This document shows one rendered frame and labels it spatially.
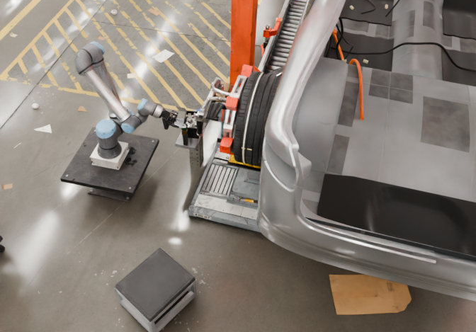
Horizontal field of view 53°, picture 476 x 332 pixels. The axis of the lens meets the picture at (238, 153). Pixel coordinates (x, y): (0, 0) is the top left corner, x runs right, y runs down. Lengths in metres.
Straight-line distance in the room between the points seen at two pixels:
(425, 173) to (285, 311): 1.33
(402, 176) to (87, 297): 2.29
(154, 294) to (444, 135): 2.12
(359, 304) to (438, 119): 1.39
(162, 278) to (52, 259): 1.00
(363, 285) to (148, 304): 1.55
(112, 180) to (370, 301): 2.11
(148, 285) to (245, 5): 1.99
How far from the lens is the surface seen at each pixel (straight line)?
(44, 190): 4.33
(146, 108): 3.53
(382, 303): 3.68
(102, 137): 3.74
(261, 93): 3.15
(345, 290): 3.66
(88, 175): 3.91
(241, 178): 3.85
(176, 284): 3.21
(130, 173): 3.86
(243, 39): 3.62
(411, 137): 3.28
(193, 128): 3.77
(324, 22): 2.66
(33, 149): 4.69
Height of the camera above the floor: 3.17
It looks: 47 degrees down
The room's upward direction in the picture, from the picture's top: 2 degrees clockwise
